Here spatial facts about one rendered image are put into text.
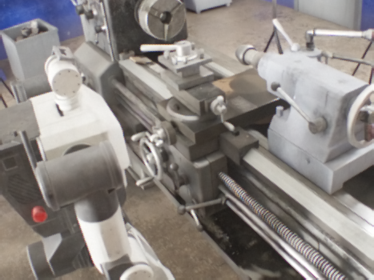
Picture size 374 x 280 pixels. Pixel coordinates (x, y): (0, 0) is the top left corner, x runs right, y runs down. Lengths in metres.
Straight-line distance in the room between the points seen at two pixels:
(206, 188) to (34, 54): 3.09
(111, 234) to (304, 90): 0.87
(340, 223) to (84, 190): 0.85
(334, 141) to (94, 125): 0.83
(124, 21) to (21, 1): 3.32
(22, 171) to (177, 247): 1.62
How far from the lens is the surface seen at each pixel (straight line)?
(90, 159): 0.81
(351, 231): 1.38
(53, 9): 5.88
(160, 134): 1.74
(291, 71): 1.55
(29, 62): 4.53
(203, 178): 1.72
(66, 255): 1.18
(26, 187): 0.99
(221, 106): 1.61
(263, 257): 1.86
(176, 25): 2.50
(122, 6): 2.56
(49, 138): 0.92
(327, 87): 1.44
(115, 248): 0.93
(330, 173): 1.44
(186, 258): 2.41
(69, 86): 0.94
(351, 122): 1.35
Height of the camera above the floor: 1.81
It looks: 32 degrees down
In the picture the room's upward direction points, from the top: 7 degrees counter-clockwise
